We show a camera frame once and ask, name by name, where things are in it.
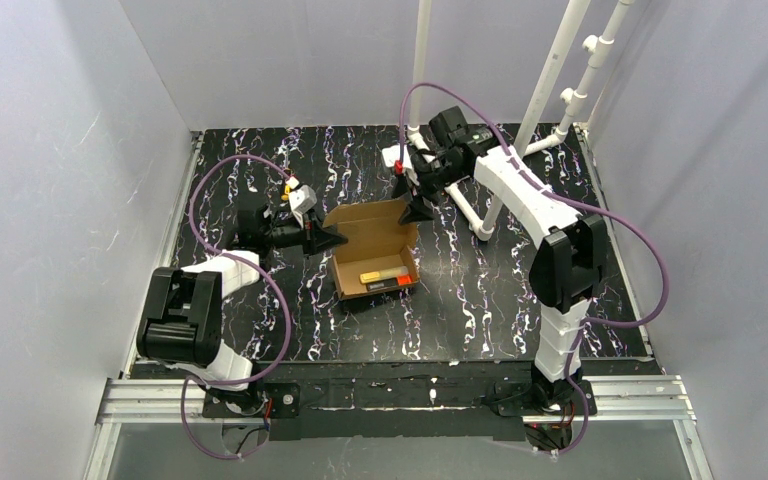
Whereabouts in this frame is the brown cardboard box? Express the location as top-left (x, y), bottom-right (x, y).
top-left (324, 199), bottom-right (420, 301)

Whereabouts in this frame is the yellow white marker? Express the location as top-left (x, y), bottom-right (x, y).
top-left (359, 266), bottom-right (409, 285)

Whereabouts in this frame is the orange black marker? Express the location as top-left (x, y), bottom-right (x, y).
top-left (366, 275), bottom-right (413, 292)

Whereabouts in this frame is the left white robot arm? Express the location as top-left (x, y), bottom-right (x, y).
top-left (136, 205), bottom-right (348, 392)

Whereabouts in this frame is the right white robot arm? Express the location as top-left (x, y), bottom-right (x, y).
top-left (381, 107), bottom-right (608, 414)

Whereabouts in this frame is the yellow black screwdriver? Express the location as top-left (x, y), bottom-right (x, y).
top-left (281, 184), bottom-right (292, 202)

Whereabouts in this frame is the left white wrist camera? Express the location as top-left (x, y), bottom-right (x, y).
top-left (285, 176), bottom-right (316, 228)

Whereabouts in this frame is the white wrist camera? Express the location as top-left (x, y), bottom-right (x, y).
top-left (381, 144), bottom-right (416, 180)
top-left (285, 176), bottom-right (316, 228)

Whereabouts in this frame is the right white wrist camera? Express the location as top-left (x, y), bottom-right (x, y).
top-left (381, 144), bottom-right (416, 180)

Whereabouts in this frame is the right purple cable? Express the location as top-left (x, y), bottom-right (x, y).
top-left (398, 82), bottom-right (671, 458)

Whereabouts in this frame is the purple cable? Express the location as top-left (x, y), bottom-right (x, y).
top-left (398, 82), bottom-right (671, 458)
top-left (179, 153), bottom-right (295, 461)

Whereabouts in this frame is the white PVC pipe frame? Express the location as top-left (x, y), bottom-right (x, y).
top-left (407, 0), bottom-right (636, 241)

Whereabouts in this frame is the aluminium base frame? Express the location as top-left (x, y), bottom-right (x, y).
top-left (83, 132), bottom-right (717, 480)

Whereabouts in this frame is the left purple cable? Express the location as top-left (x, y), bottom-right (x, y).
top-left (179, 153), bottom-right (295, 461)

